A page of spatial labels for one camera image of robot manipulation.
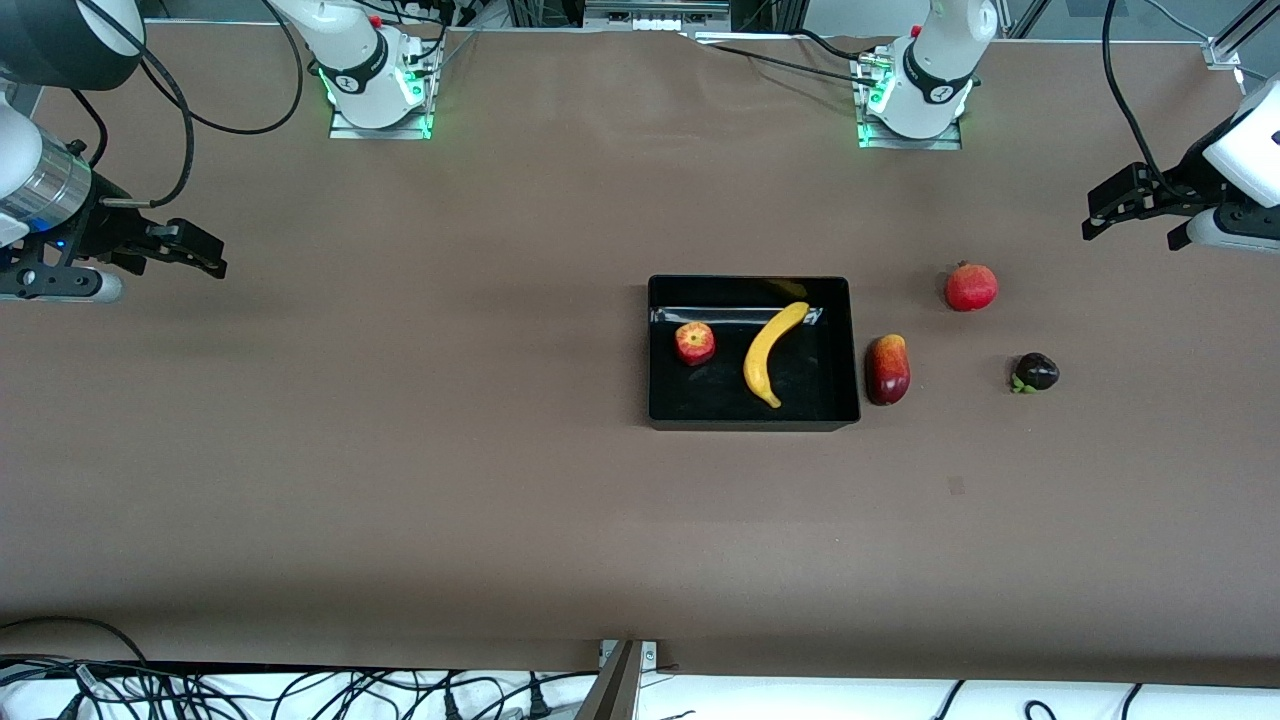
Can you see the metal table edge bracket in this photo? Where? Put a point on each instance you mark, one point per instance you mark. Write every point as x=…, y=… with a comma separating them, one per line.
x=620, y=690

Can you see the aluminium frame corner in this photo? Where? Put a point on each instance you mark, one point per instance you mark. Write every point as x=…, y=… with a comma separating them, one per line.
x=1225, y=50

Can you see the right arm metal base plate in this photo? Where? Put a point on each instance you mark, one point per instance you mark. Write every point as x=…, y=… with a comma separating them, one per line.
x=345, y=131

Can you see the dark purple mangosteen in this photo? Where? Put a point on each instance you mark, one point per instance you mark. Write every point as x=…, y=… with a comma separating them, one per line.
x=1038, y=373

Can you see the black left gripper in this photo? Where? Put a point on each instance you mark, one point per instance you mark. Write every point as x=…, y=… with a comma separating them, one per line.
x=1188, y=173

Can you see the yellow banana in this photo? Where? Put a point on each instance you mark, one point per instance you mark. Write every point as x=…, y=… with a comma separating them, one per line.
x=760, y=360

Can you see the small red yellow apple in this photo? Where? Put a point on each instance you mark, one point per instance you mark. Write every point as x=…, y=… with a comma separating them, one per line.
x=695, y=344

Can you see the black rectangular plastic tray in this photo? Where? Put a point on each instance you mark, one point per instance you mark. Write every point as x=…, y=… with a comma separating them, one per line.
x=720, y=392

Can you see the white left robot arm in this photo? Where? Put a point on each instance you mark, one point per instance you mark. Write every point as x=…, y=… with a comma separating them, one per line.
x=935, y=70

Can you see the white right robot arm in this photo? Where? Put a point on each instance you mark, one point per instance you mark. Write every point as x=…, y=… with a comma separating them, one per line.
x=365, y=70

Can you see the red pomegranate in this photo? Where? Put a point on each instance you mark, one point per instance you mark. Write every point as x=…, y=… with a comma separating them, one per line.
x=971, y=288

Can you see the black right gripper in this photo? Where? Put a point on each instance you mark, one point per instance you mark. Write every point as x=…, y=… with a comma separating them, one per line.
x=97, y=222

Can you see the dark red mango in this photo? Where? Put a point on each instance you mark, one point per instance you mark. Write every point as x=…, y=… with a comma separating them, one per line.
x=887, y=372

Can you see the silver power strip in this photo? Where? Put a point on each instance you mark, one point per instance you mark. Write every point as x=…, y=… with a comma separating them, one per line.
x=650, y=14

